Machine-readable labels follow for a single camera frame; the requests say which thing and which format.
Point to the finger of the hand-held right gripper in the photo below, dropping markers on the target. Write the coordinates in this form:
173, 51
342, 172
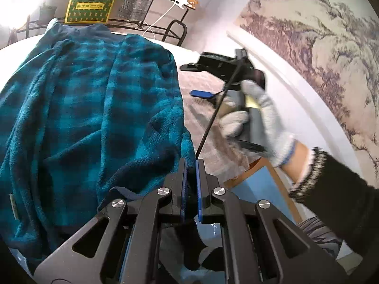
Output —
192, 66
201, 94

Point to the black metal clothes rack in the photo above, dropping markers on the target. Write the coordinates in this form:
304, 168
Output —
174, 22

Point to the teal plaid fleece jacket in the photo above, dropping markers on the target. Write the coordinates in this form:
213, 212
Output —
88, 109

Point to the landscape wall mural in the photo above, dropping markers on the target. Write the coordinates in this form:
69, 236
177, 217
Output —
311, 35

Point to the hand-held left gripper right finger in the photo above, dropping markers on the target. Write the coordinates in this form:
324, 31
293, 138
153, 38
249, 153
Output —
200, 189

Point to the beige checked blanket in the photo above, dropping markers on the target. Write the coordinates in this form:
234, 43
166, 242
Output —
216, 153

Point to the person's right forearm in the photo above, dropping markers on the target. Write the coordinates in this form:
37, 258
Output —
340, 195

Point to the person's right hand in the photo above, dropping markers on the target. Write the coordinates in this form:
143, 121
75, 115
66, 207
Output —
275, 133

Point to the person's striped trousers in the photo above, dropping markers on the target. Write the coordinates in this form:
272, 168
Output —
319, 236

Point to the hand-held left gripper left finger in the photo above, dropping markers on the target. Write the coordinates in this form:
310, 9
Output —
184, 189

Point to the grey plant pot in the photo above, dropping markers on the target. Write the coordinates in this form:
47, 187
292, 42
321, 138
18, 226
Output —
48, 11

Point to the yellow green patterned box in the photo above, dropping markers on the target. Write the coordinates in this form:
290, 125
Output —
90, 6

